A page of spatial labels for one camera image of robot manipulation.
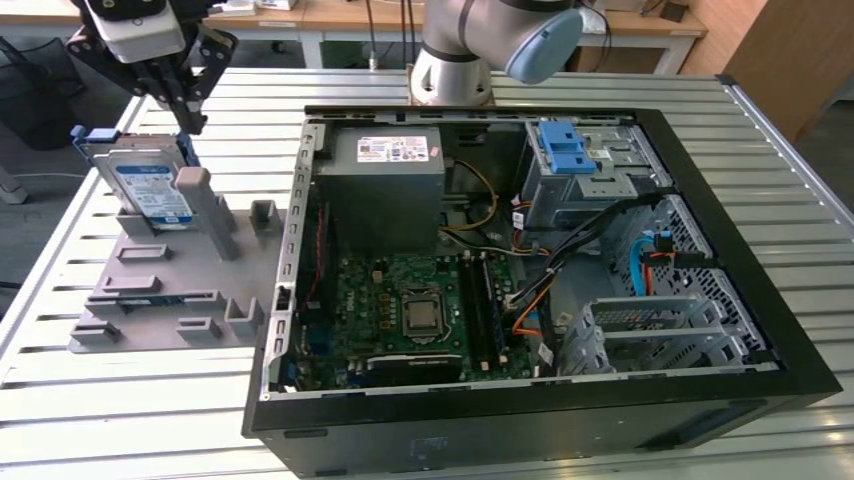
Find red wire loom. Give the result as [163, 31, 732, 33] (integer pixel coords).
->
[507, 197, 557, 259]

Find blue data wire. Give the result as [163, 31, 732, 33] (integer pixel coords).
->
[626, 232, 673, 299]

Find grey parts rack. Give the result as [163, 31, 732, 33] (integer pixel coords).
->
[66, 167, 293, 354]

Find black mesh waste basket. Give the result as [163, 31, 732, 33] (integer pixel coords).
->
[0, 34, 86, 151]

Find yellow wires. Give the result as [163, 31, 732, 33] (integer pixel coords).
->
[439, 158, 501, 234]

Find black graphics card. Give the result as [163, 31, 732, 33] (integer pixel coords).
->
[363, 352, 463, 387]

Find grey power supply unit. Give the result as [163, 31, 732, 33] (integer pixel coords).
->
[313, 124, 447, 256]

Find grey metal stand foot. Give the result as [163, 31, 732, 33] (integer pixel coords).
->
[0, 167, 30, 205]

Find hard disk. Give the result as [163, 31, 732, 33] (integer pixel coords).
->
[70, 127, 202, 234]

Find silver CPU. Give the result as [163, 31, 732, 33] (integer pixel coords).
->
[405, 299, 441, 332]

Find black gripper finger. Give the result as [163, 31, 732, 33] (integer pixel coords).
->
[66, 24, 197, 134]
[179, 29, 241, 135]

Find green RAM stick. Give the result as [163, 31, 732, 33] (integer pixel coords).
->
[116, 295, 186, 307]

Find orange wires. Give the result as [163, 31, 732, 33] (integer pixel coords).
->
[511, 304, 543, 337]

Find wooden desk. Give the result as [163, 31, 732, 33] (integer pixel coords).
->
[299, 0, 709, 76]
[0, 7, 315, 69]

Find grey disk bay cage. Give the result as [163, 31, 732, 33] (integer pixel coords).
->
[563, 294, 780, 376]

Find blue plastic drive latch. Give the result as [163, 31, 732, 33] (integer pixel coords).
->
[538, 121, 599, 175]

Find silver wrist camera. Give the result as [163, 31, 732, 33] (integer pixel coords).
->
[86, 0, 187, 64]

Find black PC case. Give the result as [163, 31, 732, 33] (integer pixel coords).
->
[239, 104, 844, 476]

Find green motherboard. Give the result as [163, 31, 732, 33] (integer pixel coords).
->
[293, 252, 535, 391]

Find black cable bundle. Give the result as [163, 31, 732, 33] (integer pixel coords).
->
[510, 192, 680, 314]

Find grey metal drive cage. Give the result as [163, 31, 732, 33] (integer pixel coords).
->
[519, 119, 673, 231]

